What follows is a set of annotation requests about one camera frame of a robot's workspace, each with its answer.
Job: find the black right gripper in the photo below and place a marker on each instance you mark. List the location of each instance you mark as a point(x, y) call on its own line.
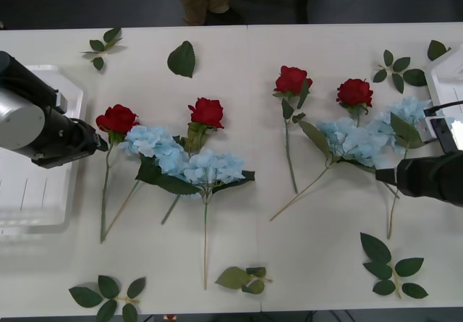
point(419, 177)

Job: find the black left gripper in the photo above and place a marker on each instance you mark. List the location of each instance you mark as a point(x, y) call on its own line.
point(83, 141)

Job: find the red rose with green stem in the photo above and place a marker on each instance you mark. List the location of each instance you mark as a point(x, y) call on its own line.
point(208, 112)
point(291, 79)
point(354, 92)
point(115, 117)

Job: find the pale blue flower green stem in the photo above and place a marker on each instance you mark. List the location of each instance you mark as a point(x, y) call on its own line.
point(152, 141)
point(405, 108)
point(347, 141)
point(213, 166)

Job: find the silver and black left arm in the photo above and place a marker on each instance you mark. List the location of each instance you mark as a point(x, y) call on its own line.
point(21, 119)

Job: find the silver and black right arm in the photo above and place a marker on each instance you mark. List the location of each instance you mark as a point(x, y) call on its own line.
point(454, 181)

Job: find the large dark green leaf twig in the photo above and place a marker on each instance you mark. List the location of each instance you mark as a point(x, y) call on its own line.
point(376, 249)

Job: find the shallow white box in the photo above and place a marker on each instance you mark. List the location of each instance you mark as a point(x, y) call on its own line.
point(445, 83)
point(36, 199)

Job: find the small dark green leaf twig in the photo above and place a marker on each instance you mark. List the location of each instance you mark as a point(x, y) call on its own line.
point(97, 45)

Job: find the broad single dark green leaf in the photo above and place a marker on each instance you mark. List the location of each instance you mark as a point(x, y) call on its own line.
point(182, 59)

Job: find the small single dark green leaf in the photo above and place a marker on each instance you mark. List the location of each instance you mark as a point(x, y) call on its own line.
point(436, 50)

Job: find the pale green leaf twig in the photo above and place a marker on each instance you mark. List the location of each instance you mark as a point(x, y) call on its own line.
point(233, 278)

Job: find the pale grey left wrist camera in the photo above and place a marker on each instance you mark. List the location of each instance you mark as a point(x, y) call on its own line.
point(61, 103)

